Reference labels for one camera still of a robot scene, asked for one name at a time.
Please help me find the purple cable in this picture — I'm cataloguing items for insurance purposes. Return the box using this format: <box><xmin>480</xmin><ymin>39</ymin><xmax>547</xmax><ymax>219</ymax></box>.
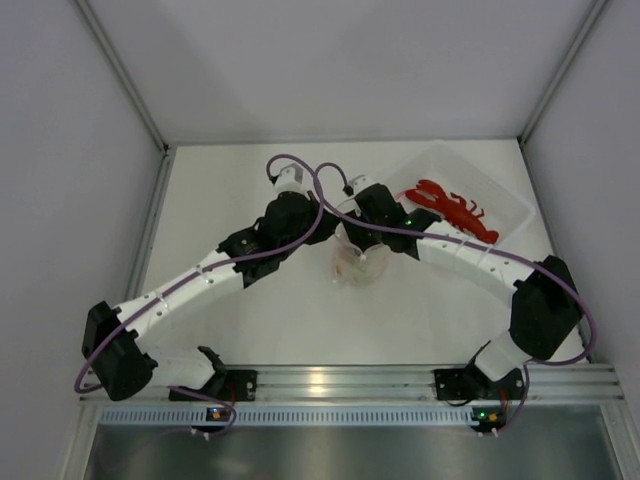
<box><xmin>312</xmin><ymin>162</ymin><xmax>601</xmax><ymax>366</ymax></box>
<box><xmin>73</xmin><ymin>152</ymin><xmax>326</xmax><ymax>394</ymax></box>

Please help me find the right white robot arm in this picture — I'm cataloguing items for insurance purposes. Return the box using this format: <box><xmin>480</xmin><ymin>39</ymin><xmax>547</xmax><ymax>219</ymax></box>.
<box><xmin>344</xmin><ymin>176</ymin><xmax>583</xmax><ymax>400</ymax></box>

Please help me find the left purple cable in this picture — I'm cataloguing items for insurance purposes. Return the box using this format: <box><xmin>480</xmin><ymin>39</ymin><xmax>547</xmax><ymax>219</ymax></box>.
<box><xmin>73</xmin><ymin>152</ymin><xmax>326</xmax><ymax>394</ymax></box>

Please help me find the clear zip top bag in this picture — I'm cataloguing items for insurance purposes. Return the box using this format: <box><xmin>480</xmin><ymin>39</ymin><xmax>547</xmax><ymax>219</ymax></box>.
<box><xmin>331</xmin><ymin>223</ymin><xmax>391</xmax><ymax>287</ymax></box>

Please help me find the white slotted cable duct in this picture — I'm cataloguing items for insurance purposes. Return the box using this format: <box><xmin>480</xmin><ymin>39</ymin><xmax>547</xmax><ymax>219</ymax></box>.
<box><xmin>99</xmin><ymin>405</ymin><xmax>501</xmax><ymax>426</ymax></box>

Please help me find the orange toy food piece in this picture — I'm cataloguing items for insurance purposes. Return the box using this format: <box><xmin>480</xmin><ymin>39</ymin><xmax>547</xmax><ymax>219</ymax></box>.
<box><xmin>333</xmin><ymin>252</ymin><xmax>351</xmax><ymax>279</ymax></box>

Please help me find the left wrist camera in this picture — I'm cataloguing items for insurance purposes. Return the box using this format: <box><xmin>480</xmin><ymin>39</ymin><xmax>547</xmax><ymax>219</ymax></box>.
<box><xmin>273</xmin><ymin>163</ymin><xmax>306</xmax><ymax>195</ymax></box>

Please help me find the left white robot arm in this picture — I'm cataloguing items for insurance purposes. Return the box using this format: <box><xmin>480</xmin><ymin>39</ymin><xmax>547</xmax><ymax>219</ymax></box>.
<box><xmin>81</xmin><ymin>192</ymin><xmax>339</xmax><ymax>401</ymax></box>

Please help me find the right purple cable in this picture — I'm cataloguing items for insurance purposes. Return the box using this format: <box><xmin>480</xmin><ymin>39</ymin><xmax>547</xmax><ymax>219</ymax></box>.
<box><xmin>312</xmin><ymin>162</ymin><xmax>601</xmax><ymax>366</ymax></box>

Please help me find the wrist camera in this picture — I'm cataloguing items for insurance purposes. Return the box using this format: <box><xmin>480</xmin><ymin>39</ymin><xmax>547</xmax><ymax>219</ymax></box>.
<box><xmin>273</xmin><ymin>163</ymin><xmax>306</xmax><ymax>195</ymax></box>
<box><xmin>343</xmin><ymin>175</ymin><xmax>374</xmax><ymax>197</ymax></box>

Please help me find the right aluminium corner post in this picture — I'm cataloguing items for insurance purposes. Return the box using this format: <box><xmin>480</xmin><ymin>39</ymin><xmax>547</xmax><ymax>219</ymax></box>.
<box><xmin>517</xmin><ymin>0</ymin><xmax>612</xmax><ymax>148</ymax></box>

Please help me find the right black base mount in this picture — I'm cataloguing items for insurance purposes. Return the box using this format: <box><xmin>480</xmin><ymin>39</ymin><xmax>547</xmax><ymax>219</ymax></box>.
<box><xmin>434</xmin><ymin>365</ymin><xmax>494</xmax><ymax>401</ymax></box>

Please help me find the left aluminium corner post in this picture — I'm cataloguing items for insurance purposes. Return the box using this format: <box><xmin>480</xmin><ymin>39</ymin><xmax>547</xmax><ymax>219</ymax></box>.
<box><xmin>71</xmin><ymin>0</ymin><xmax>169</xmax><ymax>152</ymax></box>

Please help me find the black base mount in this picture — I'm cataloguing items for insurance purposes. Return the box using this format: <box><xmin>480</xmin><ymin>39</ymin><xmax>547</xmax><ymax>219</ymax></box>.
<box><xmin>169</xmin><ymin>368</ymin><xmax>258</xmax><ymax>403</ymax></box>
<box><xmin>434</xmin><ymin>365</ymin><xmax>494</xmax><ymax>401</ymax></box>

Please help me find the white perforated plastic basket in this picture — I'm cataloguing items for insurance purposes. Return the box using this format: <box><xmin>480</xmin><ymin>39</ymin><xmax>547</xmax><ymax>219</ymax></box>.
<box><xmin>381</xmin><ymin>142</ymin><xmax>535</xmax><ymax>245</ymax></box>

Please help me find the aluminium corner post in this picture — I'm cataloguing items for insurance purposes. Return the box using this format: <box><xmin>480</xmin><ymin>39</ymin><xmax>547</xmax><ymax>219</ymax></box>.
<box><xmin>71</xmin><ymin>0</ymin><xmax>169</xmax><ymax>152</ymax></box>
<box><xmin>517</xmin><ymin>0</ymin><xmax>612</xmax><ymax>148</ymax></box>

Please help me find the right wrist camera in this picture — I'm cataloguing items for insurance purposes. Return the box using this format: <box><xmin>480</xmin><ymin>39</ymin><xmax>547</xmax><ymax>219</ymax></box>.
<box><xmin>343</xmin><ymin>175</ymin><xmax>374</xmax><ymax>197</ymax></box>

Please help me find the aluminium mounting rail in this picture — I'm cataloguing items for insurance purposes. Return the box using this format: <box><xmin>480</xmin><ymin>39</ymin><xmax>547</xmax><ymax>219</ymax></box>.
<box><xmin>79</xmin><ymin>364</ymin><xmax>621</xmax><ymax>404</ymax></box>

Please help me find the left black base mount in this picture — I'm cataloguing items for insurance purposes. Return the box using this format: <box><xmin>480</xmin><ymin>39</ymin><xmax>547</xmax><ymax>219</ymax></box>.
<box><xmin>169</xmin><ymin>368</ymin><xmax>258</xmax><ymax>403</ymax></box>

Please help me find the red toy lobster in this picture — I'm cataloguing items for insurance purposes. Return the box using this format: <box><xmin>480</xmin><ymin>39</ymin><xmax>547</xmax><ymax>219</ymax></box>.
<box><xmin>396</xmin><ymin>179</ymin><xmax>500</xmax><ymax>244</ymax></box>

